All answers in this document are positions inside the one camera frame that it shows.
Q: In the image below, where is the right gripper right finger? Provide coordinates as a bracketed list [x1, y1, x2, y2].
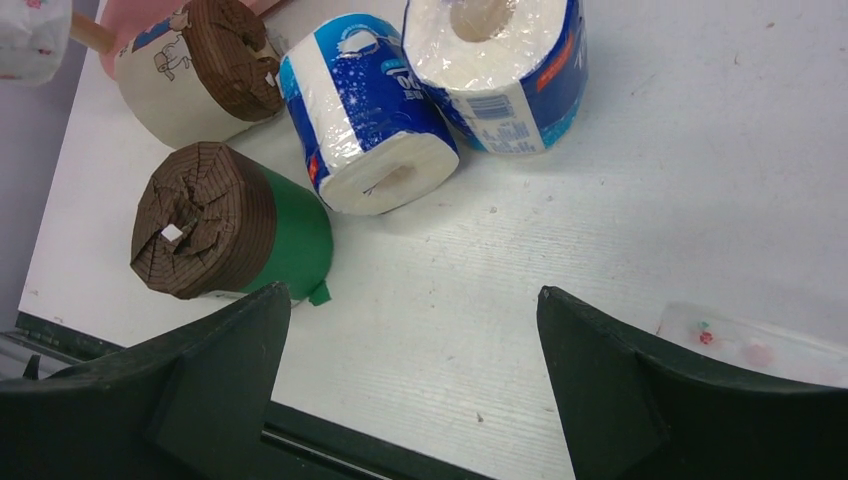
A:
[537, 286, 847, 479]

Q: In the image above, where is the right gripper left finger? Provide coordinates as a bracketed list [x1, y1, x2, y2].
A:
[1, 283, 291, 479]

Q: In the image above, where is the brown green roll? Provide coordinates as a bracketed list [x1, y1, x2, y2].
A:
[130, 142, 334, 305]

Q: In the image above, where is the white dotted roll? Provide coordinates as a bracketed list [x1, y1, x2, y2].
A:
[1, 0, 73, 86]
[656, 302, 847, 388]

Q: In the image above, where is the pink three-tier shelf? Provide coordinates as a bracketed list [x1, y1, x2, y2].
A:
[69, 0, 293, 79]

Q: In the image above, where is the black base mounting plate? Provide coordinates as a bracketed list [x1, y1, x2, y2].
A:
[1, 312, 484, 479]

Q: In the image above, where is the blue white roll lying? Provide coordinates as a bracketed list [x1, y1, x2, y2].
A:
[279, 13, 460, 216]

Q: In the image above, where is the beige brown wrapped roll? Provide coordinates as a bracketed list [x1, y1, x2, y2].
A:
[114, 1, 285, 149]

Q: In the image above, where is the blue white roll upright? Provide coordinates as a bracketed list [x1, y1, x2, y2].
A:
[402, 0, 588, 155]

